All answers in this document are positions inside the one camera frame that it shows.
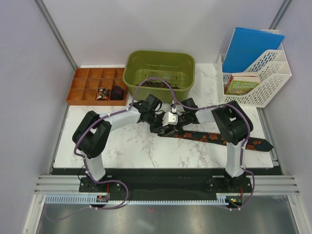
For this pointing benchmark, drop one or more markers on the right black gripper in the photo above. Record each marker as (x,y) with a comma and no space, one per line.
(178,128)

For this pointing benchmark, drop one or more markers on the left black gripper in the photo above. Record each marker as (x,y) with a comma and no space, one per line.
(160,129)

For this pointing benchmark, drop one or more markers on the black orange floral tie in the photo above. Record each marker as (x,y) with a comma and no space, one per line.
(255,144)

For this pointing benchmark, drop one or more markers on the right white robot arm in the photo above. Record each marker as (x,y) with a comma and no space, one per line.
(234,131)

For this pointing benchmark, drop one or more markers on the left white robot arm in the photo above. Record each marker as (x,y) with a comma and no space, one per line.
(92,134)

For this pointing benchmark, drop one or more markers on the dark tie in basin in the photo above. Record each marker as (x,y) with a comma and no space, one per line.
(158,84)

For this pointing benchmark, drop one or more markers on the rolled dark navy tie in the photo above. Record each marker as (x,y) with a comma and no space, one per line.
(116,93)

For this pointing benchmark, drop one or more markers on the olive green plastic basin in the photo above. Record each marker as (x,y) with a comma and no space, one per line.
(174,68)

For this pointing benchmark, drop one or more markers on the rolled colourful floral tie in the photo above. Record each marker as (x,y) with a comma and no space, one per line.
(103,94)

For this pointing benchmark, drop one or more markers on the green treehouse book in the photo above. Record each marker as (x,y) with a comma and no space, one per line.
(240,84)

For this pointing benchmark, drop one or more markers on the orange compartment tray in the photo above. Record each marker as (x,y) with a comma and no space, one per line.
(86,81)

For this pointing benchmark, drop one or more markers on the blue folder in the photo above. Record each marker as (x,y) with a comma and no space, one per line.
(246,46)

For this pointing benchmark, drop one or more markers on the white file organizer rack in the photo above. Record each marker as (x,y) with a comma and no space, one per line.
(273,69)

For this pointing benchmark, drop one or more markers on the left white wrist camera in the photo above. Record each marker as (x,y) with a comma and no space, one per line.
(169,118)

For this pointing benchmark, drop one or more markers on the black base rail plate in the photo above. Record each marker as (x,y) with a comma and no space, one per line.
(158,183)

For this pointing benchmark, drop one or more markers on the aluminium frame rail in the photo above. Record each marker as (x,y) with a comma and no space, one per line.
(264,185)

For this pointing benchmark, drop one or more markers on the grey slotted cable duct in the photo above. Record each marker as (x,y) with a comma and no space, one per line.
(109,200)

